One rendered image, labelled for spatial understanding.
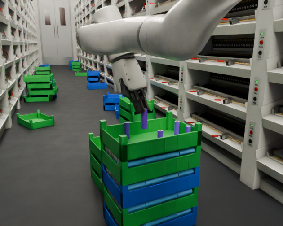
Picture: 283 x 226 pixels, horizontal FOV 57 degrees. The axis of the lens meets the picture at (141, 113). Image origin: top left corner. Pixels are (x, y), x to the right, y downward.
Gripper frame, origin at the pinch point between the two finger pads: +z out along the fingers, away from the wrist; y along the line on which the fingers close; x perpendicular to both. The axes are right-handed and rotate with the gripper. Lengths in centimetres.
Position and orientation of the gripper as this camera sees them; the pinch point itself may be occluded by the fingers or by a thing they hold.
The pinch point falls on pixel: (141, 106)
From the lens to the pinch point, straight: 81.5
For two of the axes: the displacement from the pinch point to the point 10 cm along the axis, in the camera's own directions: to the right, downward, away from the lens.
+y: -5.4, 2.1, -8.1
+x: 7.6, -2.9, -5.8
